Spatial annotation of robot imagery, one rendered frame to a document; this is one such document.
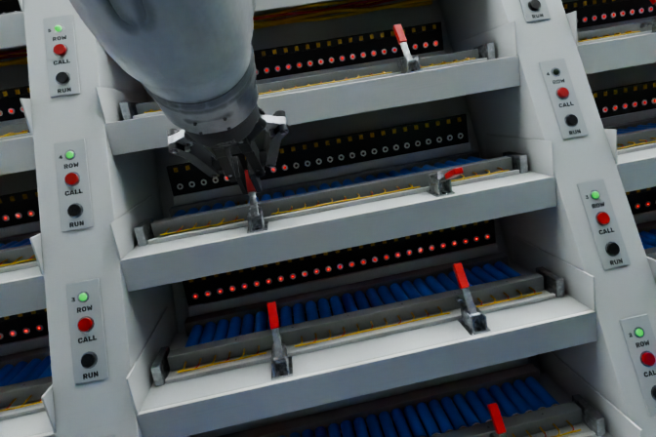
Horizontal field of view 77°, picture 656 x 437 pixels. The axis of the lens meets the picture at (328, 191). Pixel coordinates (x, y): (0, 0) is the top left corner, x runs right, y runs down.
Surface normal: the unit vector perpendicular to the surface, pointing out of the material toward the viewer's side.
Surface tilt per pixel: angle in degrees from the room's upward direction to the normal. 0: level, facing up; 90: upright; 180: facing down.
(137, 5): 159
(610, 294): 90
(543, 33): 90
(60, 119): 90
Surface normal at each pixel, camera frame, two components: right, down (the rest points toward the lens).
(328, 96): 0.12, 0.18
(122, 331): 0.05, -0.18
